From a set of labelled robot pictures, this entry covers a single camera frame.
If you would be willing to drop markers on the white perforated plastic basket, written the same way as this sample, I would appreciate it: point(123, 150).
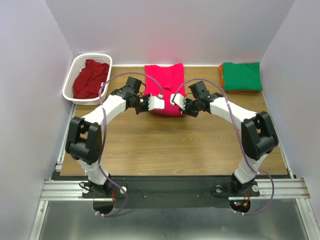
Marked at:
point(75, 69)

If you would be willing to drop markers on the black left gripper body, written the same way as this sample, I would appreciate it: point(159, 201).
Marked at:
point(140, 101)

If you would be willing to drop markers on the aluminium frame rail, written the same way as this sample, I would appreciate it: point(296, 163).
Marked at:
point(54, 189)

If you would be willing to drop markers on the folded orange t shirt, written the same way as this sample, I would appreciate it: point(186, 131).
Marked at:
point(221, 72)

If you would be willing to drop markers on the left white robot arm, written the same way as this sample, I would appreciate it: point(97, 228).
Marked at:
point(87, 135)

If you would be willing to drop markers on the dark red t shirt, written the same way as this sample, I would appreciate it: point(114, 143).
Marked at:
point(90, 79)

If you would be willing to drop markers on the bright pink t shirt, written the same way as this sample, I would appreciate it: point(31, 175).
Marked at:
point(170, 78)

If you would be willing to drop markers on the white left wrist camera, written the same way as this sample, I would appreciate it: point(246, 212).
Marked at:
point(155, 103)

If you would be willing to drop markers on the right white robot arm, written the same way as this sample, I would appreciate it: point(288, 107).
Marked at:
point(255, 131)

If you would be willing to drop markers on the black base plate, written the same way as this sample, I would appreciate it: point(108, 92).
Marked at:
point(165, 192)

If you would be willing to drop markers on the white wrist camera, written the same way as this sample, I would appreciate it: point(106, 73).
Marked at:
point(155, 103)
point(178, 99)

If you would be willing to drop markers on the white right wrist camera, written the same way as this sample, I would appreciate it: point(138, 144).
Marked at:
point(178, 99)

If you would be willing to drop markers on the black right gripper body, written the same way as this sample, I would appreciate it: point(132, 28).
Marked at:
point(193, 104)

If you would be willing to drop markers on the folded green t shirt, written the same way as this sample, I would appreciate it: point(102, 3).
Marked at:
point(241, 76)

